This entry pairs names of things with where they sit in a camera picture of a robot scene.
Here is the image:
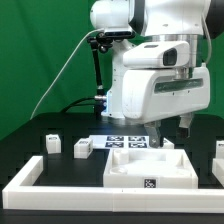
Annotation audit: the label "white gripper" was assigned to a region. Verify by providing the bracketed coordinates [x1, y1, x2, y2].
[122, 67, 210, 147]

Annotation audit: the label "white square tabletop part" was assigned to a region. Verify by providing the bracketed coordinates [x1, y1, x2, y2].
[103, 149, 198, 189]

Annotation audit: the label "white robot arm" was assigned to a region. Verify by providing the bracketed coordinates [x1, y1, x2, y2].
[90, 0, 224, 148]

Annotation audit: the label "fiducial marker sheet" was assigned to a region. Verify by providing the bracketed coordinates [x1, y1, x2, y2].
[90, 135, 149, 149]

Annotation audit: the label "white U-shaped obstacle fence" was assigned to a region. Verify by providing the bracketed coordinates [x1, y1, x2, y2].
[2, 156, 224, 213]

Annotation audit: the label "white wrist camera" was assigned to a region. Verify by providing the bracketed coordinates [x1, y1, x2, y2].
[123, 41, 190, 69]

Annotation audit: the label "black base cables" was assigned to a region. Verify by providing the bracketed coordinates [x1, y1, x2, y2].
[60, 96, 108, 114]

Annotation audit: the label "black camera on mount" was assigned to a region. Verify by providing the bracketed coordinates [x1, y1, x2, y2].
[104, 31, 135, 40]

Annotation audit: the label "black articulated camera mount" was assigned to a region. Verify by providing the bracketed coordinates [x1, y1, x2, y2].
[87, 35, 112, 118]

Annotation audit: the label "white camera cable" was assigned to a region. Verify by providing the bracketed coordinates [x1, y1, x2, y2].
[29, 28, 106, 120]

